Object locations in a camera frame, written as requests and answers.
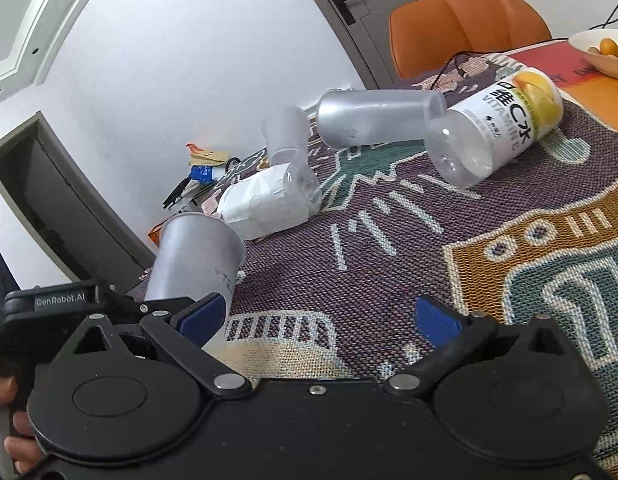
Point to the person's left hand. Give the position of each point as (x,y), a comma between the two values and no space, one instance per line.
(19,451)

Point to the small frosted plastic cup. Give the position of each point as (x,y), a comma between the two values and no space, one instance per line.
(286,133)

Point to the grey translucent lying cup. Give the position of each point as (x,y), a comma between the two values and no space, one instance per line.
(348,118)

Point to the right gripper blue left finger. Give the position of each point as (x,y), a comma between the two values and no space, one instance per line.
(182,336)

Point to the black door handle lock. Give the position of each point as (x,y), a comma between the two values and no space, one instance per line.
(343,9)

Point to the dark open doorway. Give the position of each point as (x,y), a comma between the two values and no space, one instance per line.
(60,208)

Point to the cream fruit bowl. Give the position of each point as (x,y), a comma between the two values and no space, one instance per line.
(599,47)

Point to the orange leather chair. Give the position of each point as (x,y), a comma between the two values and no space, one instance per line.
(423,34)

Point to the vitamin C plastic bottle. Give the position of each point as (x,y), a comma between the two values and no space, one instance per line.
(484,132)

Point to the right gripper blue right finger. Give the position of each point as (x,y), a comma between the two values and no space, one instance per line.
(455,337)

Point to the tall frosted plastic cup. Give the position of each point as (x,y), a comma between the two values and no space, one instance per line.
(197,255)

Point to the orange shopping bag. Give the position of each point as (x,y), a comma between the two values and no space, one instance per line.
(154,233)

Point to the black storage rack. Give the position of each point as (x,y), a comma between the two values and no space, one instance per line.
(200,180)

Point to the patterned woven table blanket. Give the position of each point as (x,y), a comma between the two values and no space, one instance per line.
(336,296)

